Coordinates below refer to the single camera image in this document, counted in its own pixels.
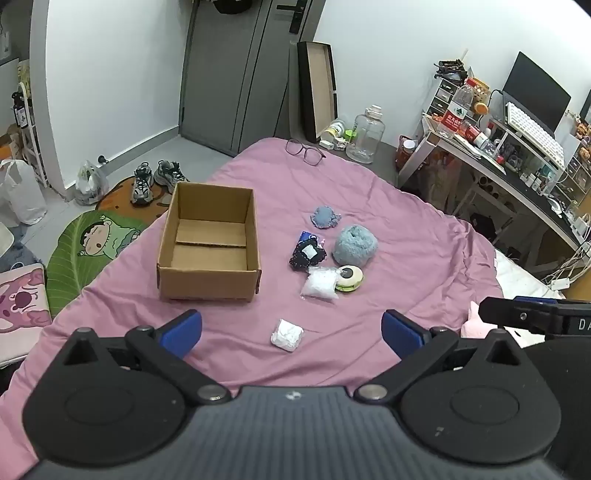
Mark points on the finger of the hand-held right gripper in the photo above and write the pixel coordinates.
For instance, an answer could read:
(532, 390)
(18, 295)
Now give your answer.
(508, 314)

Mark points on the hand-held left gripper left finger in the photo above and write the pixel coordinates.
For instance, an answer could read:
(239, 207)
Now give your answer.
(182, 332)

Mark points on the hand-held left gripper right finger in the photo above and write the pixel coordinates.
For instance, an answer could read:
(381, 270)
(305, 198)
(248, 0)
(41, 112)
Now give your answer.
(401, 332)

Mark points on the brown cardboard box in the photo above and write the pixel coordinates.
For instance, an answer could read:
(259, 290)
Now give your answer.
(207, 286)

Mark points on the fluffy blue yarn ball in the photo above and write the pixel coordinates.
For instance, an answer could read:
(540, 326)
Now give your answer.
(355, 244)

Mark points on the blue printed tissue pack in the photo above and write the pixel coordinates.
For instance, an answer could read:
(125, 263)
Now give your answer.
(307, 235)

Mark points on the blue fabric patch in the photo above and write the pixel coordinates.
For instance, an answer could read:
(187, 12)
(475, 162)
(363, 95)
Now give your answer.
(323, 218)

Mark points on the white mattress cover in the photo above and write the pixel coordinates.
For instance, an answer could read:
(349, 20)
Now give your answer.
(517, 277)

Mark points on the white power strip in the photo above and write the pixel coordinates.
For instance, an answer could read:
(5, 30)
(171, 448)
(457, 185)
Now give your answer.
(561, 282)

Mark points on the green yellow round toy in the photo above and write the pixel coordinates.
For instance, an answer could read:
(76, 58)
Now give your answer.
(349, 277)

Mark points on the white stuffing plastic bag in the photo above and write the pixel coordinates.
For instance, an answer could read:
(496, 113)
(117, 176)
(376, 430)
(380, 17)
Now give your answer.
(319, 284)

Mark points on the small white packet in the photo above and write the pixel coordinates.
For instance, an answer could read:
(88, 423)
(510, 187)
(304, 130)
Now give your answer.
(287, 335)

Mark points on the pink bed sheet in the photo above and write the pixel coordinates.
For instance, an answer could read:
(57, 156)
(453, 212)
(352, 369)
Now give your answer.
(392, 221)

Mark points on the black lace pouch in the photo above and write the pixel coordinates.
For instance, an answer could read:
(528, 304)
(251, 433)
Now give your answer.
(305, 253)

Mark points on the white desk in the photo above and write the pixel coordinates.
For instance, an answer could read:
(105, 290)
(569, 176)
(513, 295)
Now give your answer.
(521, 184)

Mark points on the green leaf cartoon rug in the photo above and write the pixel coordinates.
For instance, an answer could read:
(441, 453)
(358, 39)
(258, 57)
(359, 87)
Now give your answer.
(69, 267)

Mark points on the beige printed bag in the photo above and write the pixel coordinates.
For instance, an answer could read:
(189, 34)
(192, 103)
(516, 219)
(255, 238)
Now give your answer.
(443, 184)

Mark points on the brown round rug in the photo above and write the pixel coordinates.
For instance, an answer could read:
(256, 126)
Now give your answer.
(115, 203)

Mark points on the pink cartoon cushion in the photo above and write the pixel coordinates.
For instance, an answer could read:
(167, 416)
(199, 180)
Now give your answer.
(23, 300)

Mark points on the clear plastic bag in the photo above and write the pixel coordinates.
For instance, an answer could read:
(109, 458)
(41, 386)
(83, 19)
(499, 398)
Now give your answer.
(91, 184)

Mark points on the white keyboard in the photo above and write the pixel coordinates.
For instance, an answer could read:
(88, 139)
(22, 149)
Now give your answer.
(535, 134)

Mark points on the brown jar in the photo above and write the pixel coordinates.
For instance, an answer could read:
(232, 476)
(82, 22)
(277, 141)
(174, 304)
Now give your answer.
(406, 150)

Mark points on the white monitor riser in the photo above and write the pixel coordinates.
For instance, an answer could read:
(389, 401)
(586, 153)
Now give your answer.
(501, 127)

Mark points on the black-framed eyeglasses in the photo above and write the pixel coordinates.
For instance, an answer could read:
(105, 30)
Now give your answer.
(314, 157)

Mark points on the large clear water jug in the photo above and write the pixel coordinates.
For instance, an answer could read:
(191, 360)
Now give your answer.
(364, 138)

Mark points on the small green cup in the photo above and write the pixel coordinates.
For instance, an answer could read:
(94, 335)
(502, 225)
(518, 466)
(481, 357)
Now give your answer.
(350, 135)

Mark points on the red label water bottle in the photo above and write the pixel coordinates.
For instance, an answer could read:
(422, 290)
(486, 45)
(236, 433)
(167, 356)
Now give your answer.
(455, 115)

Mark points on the white jar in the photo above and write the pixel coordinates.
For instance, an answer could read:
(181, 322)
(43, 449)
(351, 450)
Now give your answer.
(334, 129)

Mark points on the black monitor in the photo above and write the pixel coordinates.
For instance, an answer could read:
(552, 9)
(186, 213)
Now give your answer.
(535, 92)

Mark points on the beige drawer organiser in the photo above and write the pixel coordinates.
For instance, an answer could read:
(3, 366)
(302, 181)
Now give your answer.
(441, 99)

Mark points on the white shelf rack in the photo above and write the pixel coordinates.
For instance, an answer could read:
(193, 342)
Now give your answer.
(32, 138)

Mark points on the black cardboard tray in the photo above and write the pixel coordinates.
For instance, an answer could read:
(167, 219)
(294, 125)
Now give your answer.
(318, 83)

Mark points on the grey door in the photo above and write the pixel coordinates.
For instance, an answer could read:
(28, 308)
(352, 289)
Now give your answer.
(231, 69)

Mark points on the dark bottle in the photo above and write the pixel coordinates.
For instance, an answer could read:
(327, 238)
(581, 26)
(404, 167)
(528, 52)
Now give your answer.
(19, 110)

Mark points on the black cap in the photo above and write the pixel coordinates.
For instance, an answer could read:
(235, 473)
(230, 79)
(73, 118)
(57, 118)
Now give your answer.
(233, 4)

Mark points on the black door lock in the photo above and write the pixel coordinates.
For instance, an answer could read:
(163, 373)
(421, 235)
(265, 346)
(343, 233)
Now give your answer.
(295, 16)

